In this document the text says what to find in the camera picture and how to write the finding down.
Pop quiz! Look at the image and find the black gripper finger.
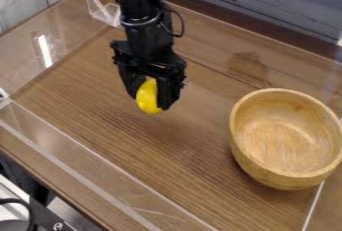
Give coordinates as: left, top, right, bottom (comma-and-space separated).
156, 67, 187, 110
118, 63, 150, 98

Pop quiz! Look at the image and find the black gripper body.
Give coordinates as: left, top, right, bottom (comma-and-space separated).
111, 9, 187, 82

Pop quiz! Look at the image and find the yellow lemon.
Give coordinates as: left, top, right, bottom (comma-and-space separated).
136, 78, 162, 114

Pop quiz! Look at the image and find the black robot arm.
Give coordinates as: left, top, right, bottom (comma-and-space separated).
109, 0, 187, 110

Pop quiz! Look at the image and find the brown wooden bowl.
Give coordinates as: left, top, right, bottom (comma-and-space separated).
228, 88, 342, 191

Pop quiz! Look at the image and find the clear acrylic corner bracket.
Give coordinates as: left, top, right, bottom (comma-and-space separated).
85, 0, 122, 27

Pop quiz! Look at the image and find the clear acrylic enclosure wall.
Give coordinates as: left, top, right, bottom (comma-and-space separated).
0, 0, 342, 231

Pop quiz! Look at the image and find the black metal table frame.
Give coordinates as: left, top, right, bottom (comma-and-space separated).
0, 153, 104, 231

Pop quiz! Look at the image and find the black cable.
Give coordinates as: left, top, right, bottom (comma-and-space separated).
0, 197, 36, 231

